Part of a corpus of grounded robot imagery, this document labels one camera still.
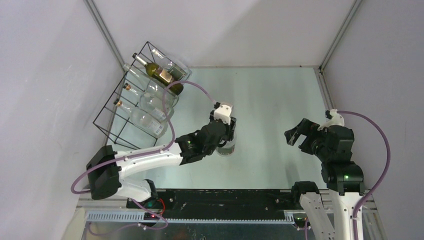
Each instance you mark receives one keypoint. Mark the green wine bottle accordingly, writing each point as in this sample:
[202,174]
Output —
[155,71]

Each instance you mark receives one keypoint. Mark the black wire wine rack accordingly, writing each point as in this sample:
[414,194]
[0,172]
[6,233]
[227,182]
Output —
[114,123]

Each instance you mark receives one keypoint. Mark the clear bottle dark green label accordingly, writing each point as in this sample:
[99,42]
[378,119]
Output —
[176,68]

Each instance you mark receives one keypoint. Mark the clear bottle white cap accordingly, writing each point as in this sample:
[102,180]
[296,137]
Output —
[228,149]

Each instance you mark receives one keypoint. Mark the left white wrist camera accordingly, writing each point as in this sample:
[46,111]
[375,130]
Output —
[222,111]

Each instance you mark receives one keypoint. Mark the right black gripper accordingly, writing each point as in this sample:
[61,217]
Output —
[303,127]

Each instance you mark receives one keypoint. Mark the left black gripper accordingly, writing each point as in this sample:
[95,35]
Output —
[230,129]

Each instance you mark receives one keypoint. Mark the clear bottle black cap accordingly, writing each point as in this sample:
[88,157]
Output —
[150,103]

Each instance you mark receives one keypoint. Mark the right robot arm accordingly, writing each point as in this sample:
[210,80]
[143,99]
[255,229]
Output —
[344,180]

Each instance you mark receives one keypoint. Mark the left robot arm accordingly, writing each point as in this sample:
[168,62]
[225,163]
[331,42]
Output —
[109,170]

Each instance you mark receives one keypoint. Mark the clear bottle copper cap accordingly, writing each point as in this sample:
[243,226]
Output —
[142,119]

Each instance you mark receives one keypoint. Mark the tall empty clear bottle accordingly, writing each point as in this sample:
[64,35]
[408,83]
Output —
[149,85]

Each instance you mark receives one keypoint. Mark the white toothed cable duct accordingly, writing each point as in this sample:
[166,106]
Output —
[141,217]

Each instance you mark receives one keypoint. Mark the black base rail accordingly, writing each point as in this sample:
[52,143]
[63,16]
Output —
[222,204]

